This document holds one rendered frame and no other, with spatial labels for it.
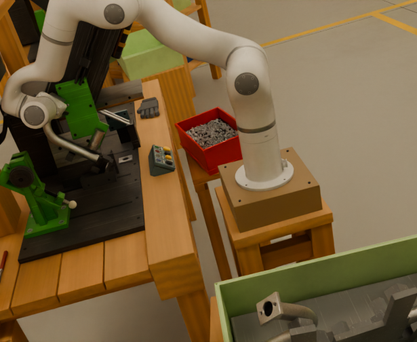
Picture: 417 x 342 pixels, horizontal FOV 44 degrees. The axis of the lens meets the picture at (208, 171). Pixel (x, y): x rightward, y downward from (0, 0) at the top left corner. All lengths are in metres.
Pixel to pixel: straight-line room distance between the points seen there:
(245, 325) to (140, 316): 1.40
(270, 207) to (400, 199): 1.61
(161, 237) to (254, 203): 0.31
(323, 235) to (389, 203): 1.42
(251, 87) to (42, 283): 0.85
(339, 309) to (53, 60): 1.03
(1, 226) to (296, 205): 1.02
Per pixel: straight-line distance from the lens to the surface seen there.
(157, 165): 1.91
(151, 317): 2.68
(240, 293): 1.34
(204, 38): 1.48
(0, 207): 1.92
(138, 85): 2.14
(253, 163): 1.61
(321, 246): 1.72
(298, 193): 1.60
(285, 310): 0.94
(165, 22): 1.47
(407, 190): 3.19
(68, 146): 1.97
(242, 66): 1.42
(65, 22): 1.54
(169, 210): 1.72
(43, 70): 1.61
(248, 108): 1.50
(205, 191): 2.07
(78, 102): 1.98
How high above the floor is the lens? 1.86
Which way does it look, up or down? 31 degrees down
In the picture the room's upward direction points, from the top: 14 degrees counter-clockwise
